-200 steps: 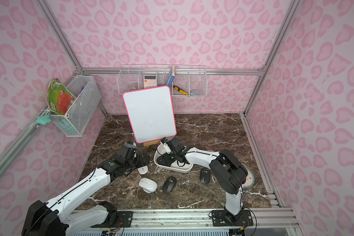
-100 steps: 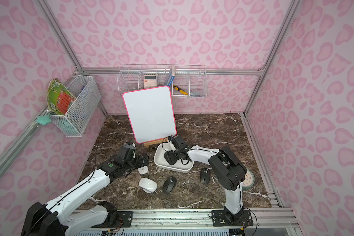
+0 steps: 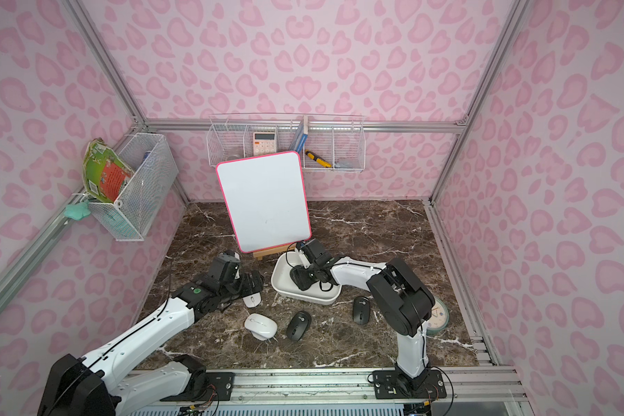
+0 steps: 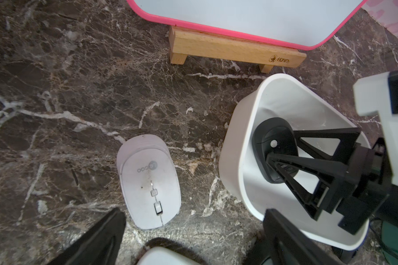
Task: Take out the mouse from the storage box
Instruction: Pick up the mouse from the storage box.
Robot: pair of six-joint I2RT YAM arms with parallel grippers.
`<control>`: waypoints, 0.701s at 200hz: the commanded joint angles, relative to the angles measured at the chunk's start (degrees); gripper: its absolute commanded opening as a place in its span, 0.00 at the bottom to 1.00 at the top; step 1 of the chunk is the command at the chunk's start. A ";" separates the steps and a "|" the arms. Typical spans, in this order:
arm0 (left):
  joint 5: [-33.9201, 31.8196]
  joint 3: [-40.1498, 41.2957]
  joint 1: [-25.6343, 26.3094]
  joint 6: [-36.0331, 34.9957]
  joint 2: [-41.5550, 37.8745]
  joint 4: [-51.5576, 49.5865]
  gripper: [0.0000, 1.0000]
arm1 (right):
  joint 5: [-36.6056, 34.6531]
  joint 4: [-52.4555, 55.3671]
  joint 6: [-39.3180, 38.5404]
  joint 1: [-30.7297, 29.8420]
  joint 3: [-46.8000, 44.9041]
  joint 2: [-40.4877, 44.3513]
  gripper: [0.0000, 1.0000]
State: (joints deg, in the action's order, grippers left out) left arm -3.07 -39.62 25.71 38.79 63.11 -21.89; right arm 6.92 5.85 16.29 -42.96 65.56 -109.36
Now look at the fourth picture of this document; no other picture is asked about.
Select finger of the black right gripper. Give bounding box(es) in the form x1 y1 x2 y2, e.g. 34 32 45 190
266 153 355 221
293 128 361 162

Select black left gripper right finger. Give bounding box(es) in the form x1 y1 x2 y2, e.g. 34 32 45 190
263 209 337 265

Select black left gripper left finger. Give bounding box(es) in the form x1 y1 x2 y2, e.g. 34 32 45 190
49 208 126 265

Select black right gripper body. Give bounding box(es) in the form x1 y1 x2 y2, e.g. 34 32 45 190
336 138 392 235

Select white computer mouse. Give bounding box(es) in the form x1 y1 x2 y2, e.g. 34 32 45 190
117 134 181 230
137 247 199 265

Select black mouse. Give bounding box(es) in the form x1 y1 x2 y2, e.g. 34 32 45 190
252 118 299 184

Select white plastic storage box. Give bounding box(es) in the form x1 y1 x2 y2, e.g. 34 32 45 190
218 74 368 251

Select pink framed whiteboard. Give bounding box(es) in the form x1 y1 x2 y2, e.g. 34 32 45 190
128 0 365 51

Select wooden easel stand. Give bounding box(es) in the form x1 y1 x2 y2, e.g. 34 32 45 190
169 26 307 74

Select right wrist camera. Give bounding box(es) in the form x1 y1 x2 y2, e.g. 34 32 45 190
353 71 398 186

